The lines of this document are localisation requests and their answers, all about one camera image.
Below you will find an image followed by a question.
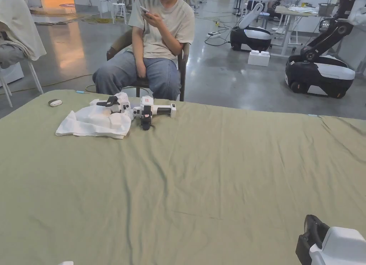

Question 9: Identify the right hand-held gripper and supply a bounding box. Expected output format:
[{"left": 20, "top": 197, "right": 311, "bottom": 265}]
[{"left": 295, "top": 214, "right": 366, "bottom": 265}]

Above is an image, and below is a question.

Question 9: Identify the bed with pale green sheet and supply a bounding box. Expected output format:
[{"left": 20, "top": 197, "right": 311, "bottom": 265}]
[{"left": 0, "top": 89, "right": 366, "bottom": 265}]

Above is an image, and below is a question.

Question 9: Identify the white cloth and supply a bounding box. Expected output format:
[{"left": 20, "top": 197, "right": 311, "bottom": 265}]
[{"left": 55, "top": 106, "right": 132, "bottom": 140}]

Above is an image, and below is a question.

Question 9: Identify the white black wheeled robot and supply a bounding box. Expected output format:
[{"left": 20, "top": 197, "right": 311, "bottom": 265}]
[
  {"left": 285, "top": 0, "right": 366, "bottom": 100},
  {"left": 230, "top": 0, "right": 302, "bottom": 52}
]

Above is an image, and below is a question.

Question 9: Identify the spare hand-held gripper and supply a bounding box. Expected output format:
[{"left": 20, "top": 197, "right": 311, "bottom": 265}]
[
  {"left": 132, "top": 96, "right": 177, "bottom": 131},
  {"left": 89, "top": 92, "right": 134, "bottom": 120}
]

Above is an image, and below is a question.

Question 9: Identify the white foam box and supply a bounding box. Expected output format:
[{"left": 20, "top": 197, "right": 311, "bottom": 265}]
[{"left": 247, "top": 50, "right": 271, "bottom": 67}]

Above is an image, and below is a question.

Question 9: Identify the white metal chair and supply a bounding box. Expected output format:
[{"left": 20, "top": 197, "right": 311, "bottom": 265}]
[{"left": 0, "top": 60, "right": 44, "bottom": 108}]

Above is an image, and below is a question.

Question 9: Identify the dark wooden chair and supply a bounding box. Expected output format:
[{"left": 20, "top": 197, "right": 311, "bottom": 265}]
[{"left": 106, "top": 30, "right": 191, "bottom": 103}]

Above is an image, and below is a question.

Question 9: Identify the white-legged work table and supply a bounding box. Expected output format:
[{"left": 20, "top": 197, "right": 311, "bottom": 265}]
[{"left": 274, "top": 2, "right": 340, "bottom": 59}]

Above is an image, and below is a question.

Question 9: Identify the white stool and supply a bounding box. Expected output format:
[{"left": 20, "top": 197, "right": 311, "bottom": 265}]
[
  {"left": 97, "top": 0, "right": 115, "bottom": 24},
  {"left": 112, "top": 2, "right": 128, "bottom": 19}
]

